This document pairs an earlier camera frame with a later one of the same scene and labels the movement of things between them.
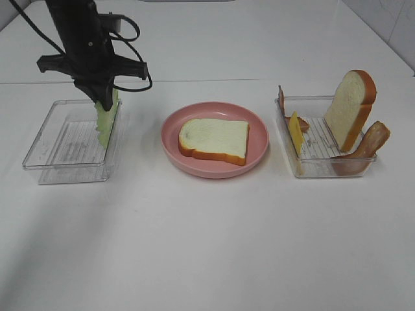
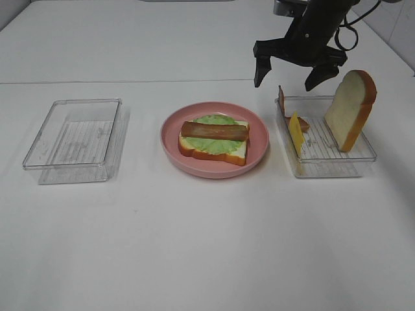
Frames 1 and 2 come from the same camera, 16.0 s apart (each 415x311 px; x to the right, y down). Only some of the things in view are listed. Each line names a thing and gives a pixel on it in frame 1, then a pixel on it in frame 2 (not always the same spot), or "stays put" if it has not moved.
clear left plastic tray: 67,148 stays put
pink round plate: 257,143 stays put
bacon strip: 360,162 to 212,130
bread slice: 350,111 stays put
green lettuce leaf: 105,118 to 214,146
